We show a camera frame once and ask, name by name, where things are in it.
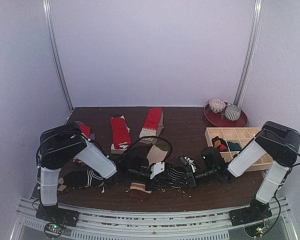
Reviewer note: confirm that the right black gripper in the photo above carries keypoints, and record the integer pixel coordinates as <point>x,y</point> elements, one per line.
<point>191,177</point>

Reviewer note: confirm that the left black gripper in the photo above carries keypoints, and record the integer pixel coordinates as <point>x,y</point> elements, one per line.
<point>157,183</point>

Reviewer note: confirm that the black white striped sock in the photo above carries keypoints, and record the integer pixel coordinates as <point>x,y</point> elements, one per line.
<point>177,178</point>

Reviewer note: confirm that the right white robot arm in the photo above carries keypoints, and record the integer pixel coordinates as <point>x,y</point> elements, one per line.
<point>279,142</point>

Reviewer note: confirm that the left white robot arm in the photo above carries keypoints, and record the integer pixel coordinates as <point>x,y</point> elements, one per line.
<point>62,144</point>

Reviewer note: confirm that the beige striped maroon sock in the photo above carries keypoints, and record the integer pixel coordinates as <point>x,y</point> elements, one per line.
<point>157,153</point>

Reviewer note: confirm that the black argyle rolled sock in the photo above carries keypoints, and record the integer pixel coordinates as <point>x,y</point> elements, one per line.
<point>220,144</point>

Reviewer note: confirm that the teal rolled sock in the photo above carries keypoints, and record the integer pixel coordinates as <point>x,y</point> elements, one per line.
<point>234,146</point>

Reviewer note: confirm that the red beige sock centre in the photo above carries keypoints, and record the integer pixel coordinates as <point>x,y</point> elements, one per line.
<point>153,126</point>

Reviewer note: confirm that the red sock centre left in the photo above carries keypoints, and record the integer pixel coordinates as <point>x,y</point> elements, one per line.
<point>120,134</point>

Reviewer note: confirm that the red round plate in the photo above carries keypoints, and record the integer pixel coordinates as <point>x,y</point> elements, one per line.
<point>219,119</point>

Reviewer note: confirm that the white patterned bowl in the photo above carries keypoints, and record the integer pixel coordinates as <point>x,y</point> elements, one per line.
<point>216,105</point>

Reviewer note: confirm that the grey striped cup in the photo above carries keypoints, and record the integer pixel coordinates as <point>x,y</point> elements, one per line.
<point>232,112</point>

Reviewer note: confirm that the black sock three white stripes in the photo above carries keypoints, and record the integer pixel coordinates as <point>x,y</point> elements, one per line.
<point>84,178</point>

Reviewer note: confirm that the red purple sock far left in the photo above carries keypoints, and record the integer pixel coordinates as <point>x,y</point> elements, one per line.
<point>86,130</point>

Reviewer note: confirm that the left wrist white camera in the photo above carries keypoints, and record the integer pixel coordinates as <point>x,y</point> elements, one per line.
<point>157,169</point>

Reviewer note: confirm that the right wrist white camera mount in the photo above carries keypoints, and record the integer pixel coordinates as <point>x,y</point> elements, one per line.
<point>188,163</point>

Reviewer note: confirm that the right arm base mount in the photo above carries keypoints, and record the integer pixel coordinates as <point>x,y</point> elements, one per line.
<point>252,217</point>

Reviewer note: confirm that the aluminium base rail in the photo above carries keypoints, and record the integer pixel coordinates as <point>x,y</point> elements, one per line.
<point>98,224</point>

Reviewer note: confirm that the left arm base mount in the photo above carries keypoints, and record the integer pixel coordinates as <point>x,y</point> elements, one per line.
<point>58,219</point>

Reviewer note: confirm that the right aluminium corner post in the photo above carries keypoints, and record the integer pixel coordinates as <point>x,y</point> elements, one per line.
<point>251,49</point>

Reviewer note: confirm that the aluminium corner post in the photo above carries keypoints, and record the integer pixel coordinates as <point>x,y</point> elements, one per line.
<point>251,49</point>
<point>56,56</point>

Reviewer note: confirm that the left aluminium corner post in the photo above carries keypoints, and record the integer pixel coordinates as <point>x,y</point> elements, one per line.
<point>56,56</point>

